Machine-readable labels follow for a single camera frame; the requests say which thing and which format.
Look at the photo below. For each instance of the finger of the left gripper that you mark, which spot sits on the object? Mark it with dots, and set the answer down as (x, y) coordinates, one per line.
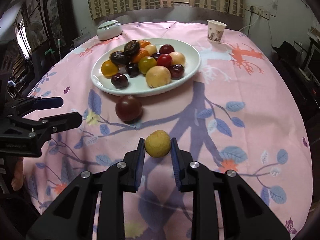
(50, 124)
(24, 106)

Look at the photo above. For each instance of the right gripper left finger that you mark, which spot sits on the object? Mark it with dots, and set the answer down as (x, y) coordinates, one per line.
(92, 204)

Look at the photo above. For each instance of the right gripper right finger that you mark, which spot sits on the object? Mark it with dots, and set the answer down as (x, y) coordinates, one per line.
(244, 214)

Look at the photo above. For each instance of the small yellow-green longan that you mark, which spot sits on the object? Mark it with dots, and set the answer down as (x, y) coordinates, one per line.
(158, 144)

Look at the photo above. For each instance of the large orange mandarin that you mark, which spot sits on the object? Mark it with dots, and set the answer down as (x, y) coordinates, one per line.
(141, 53)

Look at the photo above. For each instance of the tiny yellow-green longan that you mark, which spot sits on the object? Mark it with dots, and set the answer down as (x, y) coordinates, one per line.
(151, 49)

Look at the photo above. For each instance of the dark purple plum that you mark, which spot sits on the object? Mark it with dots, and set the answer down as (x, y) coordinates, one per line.
(119, 81)

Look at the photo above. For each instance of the person's left hand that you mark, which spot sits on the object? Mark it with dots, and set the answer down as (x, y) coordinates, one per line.
(18, 179)

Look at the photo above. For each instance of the dark framed cabinet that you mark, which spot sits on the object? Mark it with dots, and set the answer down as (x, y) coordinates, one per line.
(49, 22)

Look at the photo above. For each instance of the yellow orange tomato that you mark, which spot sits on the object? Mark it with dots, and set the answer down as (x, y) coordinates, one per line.
(109, 69)

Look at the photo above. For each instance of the pink floral tablecloth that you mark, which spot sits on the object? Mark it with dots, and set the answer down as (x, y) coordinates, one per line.
(235, 113)

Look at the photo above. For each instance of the dark purple ribbed tomato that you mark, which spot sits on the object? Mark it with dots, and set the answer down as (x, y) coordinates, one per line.
(119, 58)

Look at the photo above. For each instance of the blackish small plum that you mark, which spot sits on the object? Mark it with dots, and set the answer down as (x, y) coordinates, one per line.
(132, 70)

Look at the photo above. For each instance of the white lidded ceramic jar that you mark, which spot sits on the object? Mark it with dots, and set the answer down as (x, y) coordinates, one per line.
(109, 30)

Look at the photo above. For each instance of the wrinkled dark passion fruit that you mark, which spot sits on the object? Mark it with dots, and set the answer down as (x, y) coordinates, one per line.
(131, 48)

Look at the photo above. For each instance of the green yellow tomato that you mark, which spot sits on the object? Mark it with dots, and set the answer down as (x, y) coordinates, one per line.
(146, 63)

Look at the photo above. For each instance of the large yellow pear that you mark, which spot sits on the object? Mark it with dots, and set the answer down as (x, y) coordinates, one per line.
(158, 76)

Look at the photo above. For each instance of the small orange tangerine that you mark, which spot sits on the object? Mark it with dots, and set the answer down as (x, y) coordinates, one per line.
(144, 43)

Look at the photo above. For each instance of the small dark plum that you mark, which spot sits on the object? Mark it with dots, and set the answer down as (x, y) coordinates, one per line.
(156, 55)

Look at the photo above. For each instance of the red tomato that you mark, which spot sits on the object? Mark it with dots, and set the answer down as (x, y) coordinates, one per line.
(164, 60)

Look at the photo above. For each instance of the dark cherry plum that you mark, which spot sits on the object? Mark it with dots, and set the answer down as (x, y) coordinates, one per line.
(176, 71)

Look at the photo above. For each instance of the dark red plum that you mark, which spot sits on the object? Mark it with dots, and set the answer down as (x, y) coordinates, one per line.
(166, 49)

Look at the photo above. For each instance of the dark computer monitor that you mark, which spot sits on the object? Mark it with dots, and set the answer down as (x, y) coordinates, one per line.
(310, 68)

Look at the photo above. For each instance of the patterned paper cup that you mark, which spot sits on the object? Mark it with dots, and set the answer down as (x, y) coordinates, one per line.
(215, 30)

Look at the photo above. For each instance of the white wall power strip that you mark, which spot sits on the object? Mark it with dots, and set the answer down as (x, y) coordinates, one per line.
(259, 11)

